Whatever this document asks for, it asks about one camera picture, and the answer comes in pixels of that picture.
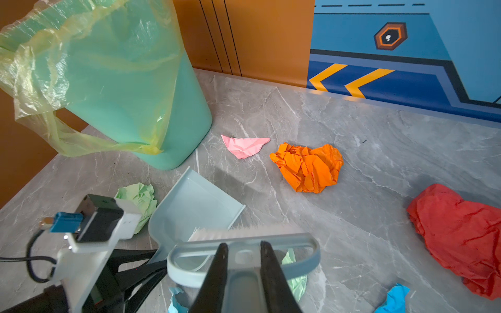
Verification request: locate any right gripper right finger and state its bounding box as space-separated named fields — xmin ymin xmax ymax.
xmin=260 ymin=241 xmax=302 ymax=313

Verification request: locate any small light green paper scrap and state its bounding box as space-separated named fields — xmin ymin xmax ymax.
xmin=281 ymin=249 xmax=307 ymax=302

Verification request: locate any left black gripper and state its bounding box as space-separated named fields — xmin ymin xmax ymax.
xmin=3 ymin=249 xmax=167 ymax=313

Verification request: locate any pink paper scrap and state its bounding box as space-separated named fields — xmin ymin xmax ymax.
xmin=221 ymin=135 xmax=271 ymax=160

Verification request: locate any yellow translucent bin liner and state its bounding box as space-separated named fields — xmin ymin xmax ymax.
xmin=1 ymin=1 xmax=185 ymax=157

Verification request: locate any light blue paper scrap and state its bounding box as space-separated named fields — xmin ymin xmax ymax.
xmin=167 ymin=287 xmax=189 ymax=313

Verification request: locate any green plastic trash bin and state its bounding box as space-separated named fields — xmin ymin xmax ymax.
xmin=66 ymin=50 xmax=213 ymax=172

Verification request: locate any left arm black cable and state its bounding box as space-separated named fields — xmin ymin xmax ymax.
xmin=0 ymin=228 xmax=59 ymax=284

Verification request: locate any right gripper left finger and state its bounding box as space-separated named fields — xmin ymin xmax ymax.
xmin=189 ymin=243 xmax=228 ymax=313

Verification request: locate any large light green paper ball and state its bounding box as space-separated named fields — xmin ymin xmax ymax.
xmin=115 ymin=183 xmax=158 ymax=235

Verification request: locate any grey-blue hand brush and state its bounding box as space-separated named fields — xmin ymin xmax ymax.
xmin=167 ymin=224 xmax=320 ymax=312

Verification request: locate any red paper ball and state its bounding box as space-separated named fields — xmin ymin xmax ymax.
xmin=407 ymin=184 xmax=500 ymax=300

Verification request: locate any grey-blue plastic dustpan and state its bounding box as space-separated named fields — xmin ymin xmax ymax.
xmin=148 ymin=168 xmax=245 ymax=263

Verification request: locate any orange paper ball far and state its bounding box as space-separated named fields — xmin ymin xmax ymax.
xmin=270 ymin=143 xmax=344 ymax=194

